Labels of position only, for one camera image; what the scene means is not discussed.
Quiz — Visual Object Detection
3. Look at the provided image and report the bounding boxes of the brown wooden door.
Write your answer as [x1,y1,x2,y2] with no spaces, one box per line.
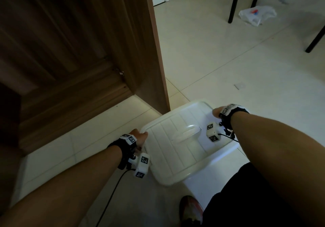
[0,0,171,156]

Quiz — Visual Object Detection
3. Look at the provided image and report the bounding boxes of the reddish brown slipper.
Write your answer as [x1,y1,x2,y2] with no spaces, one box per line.
[179,195,204,227]

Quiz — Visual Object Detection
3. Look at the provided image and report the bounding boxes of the white plastic storage box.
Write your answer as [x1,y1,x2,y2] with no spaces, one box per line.
[140,100,250,204]

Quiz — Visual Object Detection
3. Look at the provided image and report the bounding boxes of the black metal chair frame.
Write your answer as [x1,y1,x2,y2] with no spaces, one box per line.
[228,0,265,24]

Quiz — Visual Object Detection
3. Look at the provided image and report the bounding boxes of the white plastic bag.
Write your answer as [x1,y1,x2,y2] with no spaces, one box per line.
[238,6,277,27]

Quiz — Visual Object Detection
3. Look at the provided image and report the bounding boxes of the black shorts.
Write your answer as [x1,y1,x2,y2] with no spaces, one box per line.
[202,162,311,227]

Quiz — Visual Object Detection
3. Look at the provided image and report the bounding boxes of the black metal furniture leg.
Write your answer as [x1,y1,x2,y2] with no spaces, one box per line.
[305,25,325,53]

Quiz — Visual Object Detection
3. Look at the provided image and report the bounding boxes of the person's left forearm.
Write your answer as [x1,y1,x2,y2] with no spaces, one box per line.
[0,145,123,227]

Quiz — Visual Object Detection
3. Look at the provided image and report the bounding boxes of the black tracker cable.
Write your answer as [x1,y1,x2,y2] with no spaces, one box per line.
[96,168,136,227]
[218,129,240,143]

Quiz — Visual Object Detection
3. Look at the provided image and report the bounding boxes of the person's left hand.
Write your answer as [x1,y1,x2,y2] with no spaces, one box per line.
[108,129,149,170]

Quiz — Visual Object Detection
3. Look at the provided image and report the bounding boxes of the person's right forearm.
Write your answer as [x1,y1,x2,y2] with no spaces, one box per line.
[230,111,325,227]

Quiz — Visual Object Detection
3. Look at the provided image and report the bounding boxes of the white marker cube wrist tracker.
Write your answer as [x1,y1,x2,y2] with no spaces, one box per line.
[206,122,222,142]
[128,153,150,179]

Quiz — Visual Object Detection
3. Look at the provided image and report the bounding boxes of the person's right hand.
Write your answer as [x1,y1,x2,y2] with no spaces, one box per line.
[213,104,250,131]

